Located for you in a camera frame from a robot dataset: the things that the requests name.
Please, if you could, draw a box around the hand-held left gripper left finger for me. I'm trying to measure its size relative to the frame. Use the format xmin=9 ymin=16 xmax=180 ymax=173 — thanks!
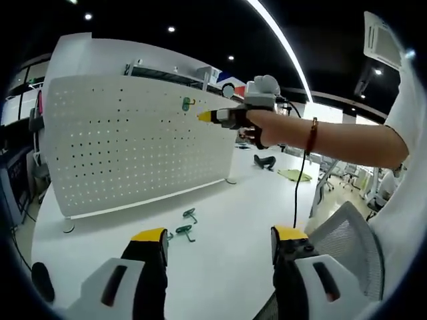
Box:
xmin=66 ymin=227 xmax=169 ymax=320

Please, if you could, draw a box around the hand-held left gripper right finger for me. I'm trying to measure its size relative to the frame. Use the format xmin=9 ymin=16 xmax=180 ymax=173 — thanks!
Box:
xmin=272 ymin=225 xmax=364 ymax=320

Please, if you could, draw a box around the white perforated mounting plate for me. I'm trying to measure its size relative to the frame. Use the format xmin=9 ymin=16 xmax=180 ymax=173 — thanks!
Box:
xmin=43 ymin=73 xmax=240 ymax=233

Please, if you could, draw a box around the person's right hand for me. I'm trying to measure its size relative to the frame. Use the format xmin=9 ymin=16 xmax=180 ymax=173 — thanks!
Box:
xmin=243 ymin=109 xmax=303 ymax=149

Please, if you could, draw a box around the linear ceiling light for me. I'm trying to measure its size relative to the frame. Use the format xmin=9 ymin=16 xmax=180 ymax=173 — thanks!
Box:
xmin=246 ymin=0 xmax=314 ymax=104

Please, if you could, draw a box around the black bent object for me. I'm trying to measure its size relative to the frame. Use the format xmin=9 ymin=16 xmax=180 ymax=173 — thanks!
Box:
xmin=252 ymin=154 xmax=277 ymax=171

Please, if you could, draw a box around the grey mesh office chair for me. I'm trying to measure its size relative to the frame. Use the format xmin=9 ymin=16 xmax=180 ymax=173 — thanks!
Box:
xmin=253 ymin=201 xmax=384 ymax=320

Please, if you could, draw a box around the metal storage shelving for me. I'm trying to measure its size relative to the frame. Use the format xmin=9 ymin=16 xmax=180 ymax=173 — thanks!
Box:
xmin=123 ymin=59 xmax=223 ymax=93

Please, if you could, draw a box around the green cloth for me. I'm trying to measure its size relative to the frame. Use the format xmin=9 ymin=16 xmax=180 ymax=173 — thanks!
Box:
xmin=278 ymin=169 xmax=313 ymax=183

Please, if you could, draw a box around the black rounded object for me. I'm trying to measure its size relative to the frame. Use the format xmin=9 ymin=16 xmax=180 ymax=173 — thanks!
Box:
xmin=31 ymin=262 xmax=55 ymax=303

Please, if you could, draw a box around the group of ceiling downlights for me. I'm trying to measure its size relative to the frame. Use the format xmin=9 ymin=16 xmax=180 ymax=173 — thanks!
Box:
xmin=83 ymin=12 xmax=384 ymax=100

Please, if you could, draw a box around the person's white shirt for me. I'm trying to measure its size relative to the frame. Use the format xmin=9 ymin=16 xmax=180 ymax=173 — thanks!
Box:
xmin=363 ymin=49 xmax=427 ymax=320

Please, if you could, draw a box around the white ceiling air conditioner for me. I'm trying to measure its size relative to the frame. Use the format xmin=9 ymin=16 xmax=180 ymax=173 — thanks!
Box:
xmin=363 ymin=11 xmax=403 ymax=69

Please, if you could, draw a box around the grey equipment cart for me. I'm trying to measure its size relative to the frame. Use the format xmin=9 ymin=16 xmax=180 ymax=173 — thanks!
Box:
xmin=0 ymin=146 xmax=37 ymax=227

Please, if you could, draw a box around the red bead bracelet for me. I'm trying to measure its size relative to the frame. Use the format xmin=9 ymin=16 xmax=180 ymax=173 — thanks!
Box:
xmin=305 ymin=116 xmax=320 ymax=155

